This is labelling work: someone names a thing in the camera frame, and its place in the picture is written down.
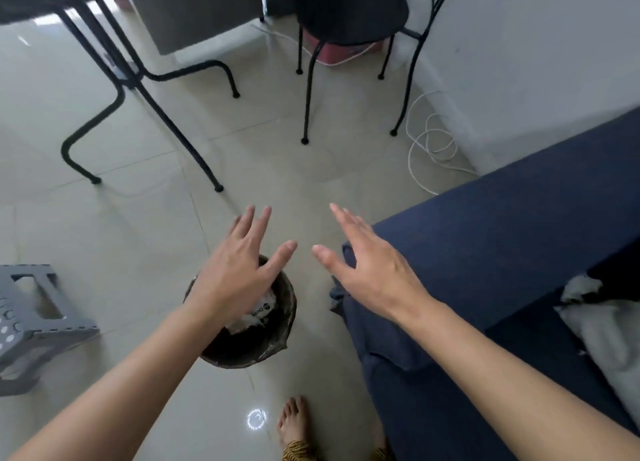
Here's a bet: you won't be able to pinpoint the person's left hand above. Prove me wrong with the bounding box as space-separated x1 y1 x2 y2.
185 205 299 327

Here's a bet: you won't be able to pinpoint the person's right hand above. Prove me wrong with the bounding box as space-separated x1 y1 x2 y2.
311 203 437 327

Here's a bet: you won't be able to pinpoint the person's right forearm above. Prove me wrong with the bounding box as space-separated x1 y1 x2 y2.
400 298 640 461

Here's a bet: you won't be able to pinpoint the person's left forearm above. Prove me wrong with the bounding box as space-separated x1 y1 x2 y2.
0 298 241 461

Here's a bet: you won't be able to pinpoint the white crumpled paper waste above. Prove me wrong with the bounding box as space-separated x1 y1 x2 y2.
227 287 277 335

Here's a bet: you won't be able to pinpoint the dark brown waste bin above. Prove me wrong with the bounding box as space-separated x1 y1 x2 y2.
183 255 298 370

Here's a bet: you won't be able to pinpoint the person's left foot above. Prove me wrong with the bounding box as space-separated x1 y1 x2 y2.
276 396 312 450

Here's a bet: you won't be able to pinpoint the yellow striped trousers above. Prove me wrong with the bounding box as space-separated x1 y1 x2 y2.
281 440 397 461

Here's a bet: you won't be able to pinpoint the pink plastic basin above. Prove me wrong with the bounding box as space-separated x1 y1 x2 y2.
305 31 385 67

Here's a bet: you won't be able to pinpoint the grey cabinet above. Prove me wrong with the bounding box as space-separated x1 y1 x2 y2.
125 0 266 56

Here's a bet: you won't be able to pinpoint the black metal chair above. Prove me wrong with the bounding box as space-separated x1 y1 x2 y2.
296 0 462 145

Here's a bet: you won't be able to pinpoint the grey folding step stool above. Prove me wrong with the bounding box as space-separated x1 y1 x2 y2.
0 264 101 397

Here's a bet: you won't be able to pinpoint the black metal table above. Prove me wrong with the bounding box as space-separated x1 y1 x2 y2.
0 0 241 193

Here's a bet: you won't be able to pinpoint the white cloth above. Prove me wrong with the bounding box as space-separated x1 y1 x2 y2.
554 275 640 417

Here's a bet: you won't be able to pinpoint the white coiled cable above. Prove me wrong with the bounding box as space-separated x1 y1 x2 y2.
405 90 480 196

